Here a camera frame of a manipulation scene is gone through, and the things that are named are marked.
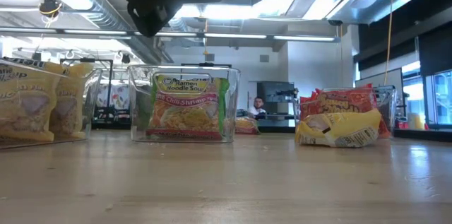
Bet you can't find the floral patterned board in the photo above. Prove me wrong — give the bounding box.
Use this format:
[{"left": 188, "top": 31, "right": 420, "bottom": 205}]
[{"left": 97, "top": 83, "right": 131, "bottom": 110}]

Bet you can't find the lime chili shrimp ramen pack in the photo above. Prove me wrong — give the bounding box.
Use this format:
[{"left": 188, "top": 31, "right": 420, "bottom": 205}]
[
  {"left": 146, "top": 73, "right": 231, "bottom": 141},
  {"left": 234, "top": 116, "right": 261, "bottom": 136}
]

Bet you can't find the black window ledge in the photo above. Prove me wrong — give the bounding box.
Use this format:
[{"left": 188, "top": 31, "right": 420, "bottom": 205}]
[{"left": 393, "top": 128, "right": 452, "bottom": 143}]

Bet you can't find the clear plastic bin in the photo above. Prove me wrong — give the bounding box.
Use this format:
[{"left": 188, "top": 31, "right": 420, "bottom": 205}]
[
  {"left": 292, "top": 85, "right": 397, "bottom": 139},
  {"left": 127, "top": 64, "right": 242, "bottom": 143},
  {"left": 0, "top": 57, "right": 104, "bottom": 150}
]

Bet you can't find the person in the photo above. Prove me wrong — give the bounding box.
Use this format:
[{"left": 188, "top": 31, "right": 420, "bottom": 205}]
[{"left": 246, "top": 95, "right": 268, "bottom": 118}]

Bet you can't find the yellow creamy chicken ramen pack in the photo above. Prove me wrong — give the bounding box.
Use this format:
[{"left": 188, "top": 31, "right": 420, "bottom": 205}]
[
  {"left": 0, "top": 57, "right": 61, "bottom": 143},
  {"left": 49, "top": 61, "right": 95, "bottom": 139}
]

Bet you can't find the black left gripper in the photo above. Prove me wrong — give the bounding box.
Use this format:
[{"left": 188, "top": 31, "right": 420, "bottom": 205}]
[{"left": 118, "top": 0, "right": 227, "bottom": 37}]

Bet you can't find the bright window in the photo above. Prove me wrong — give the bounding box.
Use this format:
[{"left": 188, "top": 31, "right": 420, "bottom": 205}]
[{"left": 402, "top": 60, "right": 452, "bottom": 126}]

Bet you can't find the linear ceiling light strip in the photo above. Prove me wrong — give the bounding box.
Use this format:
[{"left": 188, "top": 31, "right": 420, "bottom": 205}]
[{"left": 0, "top": 28, "right": 340, "bottom": 43}]

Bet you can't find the yellow black ceiling cord reel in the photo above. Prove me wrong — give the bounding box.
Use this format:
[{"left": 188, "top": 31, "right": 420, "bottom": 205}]
[{"left": 37, "top": 0, "right": 64, "bottom": 18}]

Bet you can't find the grey metal cabinet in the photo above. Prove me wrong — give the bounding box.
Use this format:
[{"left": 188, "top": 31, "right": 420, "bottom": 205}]
[{"left": 256, "top": 81, "right": 300, "bottom": 129}]

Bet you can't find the yellow container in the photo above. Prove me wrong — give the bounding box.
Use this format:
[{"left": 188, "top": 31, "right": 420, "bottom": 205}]
[{"left": 408, "top": 112, "right": 427, "bottom": 131}]

